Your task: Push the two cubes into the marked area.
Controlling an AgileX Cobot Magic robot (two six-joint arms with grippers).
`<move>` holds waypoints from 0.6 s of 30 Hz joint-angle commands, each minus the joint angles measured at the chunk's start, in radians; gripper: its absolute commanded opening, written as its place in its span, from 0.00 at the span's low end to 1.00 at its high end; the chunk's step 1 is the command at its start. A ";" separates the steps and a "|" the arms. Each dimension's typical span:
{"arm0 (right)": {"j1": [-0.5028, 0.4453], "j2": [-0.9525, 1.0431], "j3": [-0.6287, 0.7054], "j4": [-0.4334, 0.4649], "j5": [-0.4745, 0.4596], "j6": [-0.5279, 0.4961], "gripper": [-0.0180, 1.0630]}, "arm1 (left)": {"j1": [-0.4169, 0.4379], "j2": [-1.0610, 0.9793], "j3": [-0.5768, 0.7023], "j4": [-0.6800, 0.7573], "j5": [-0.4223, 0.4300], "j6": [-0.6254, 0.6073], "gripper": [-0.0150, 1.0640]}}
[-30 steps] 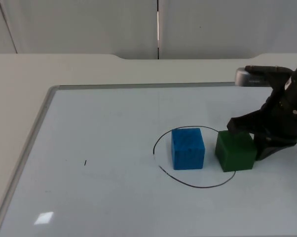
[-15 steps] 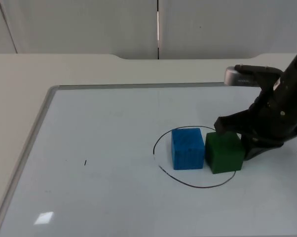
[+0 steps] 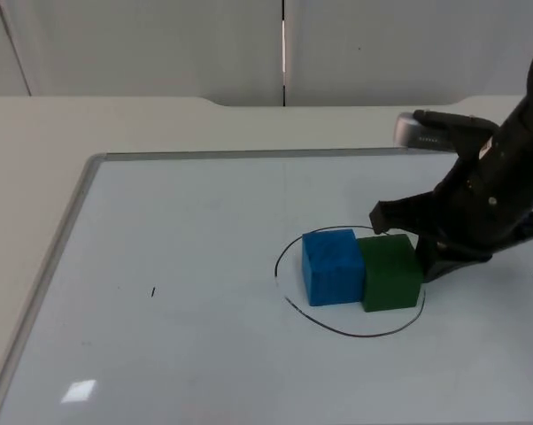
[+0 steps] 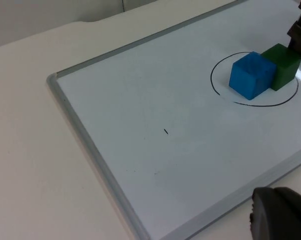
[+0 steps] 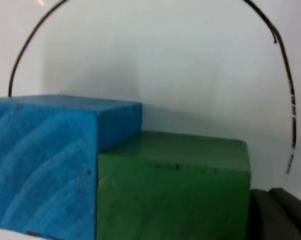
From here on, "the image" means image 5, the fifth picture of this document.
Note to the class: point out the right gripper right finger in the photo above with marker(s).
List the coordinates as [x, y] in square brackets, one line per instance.
[296, 212]

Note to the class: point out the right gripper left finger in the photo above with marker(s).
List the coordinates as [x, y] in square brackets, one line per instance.
[268, 220]

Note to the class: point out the green cube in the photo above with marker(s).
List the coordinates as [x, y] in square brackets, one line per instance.
[170, 195]

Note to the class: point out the blue cube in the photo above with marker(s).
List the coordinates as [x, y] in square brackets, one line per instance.
[40, 162]

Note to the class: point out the grey-framed whiteboard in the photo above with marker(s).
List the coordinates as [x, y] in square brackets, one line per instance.
[165, 62]

